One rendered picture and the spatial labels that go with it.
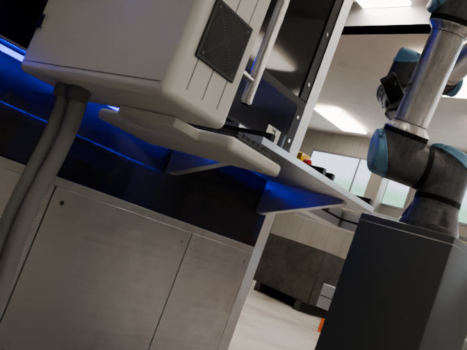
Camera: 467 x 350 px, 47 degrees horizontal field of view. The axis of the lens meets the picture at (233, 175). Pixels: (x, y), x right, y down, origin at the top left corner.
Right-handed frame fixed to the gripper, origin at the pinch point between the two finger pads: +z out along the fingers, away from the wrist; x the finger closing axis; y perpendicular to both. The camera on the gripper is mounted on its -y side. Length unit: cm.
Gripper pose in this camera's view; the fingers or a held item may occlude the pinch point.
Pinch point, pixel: (410, 115)
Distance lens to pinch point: 154.2
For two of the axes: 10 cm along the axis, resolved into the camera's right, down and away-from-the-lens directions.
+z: -0.6, 3.7, -9.3
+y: 4.6, 8.4, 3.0
